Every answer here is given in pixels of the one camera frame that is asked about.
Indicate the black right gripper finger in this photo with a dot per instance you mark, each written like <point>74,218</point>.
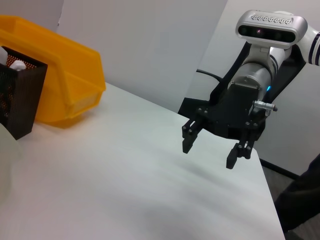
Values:
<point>246,145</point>
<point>188,138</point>

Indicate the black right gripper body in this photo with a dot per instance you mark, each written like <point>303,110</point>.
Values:
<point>232,117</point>

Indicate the grey marker pen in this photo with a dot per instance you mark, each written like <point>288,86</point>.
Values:
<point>17,65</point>

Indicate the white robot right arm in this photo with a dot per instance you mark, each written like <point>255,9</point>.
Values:
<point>257,72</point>

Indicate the black mesh pen holder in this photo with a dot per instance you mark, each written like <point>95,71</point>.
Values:
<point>22,100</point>

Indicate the dark bulky object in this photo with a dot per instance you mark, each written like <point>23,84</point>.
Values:
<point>300,200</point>

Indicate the yellow plastic bin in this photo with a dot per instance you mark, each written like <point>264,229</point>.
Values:
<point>75,65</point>

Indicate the black robot torso frame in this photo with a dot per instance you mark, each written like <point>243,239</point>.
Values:
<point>290,75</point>

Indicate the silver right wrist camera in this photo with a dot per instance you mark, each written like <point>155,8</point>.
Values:
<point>270,32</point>

